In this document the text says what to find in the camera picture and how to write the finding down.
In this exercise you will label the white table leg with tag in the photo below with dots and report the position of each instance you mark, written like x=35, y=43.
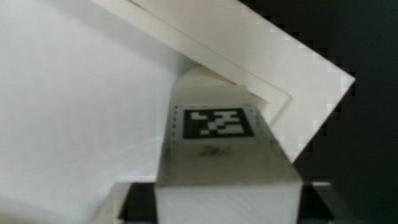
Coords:
x=227, y=182

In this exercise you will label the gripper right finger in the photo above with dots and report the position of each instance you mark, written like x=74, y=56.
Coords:
x=323, y=206

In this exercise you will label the white square tabletop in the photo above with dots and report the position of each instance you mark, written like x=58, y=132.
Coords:
x=93, y=55

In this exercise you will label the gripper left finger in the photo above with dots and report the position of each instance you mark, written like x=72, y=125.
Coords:
x=132, y=204

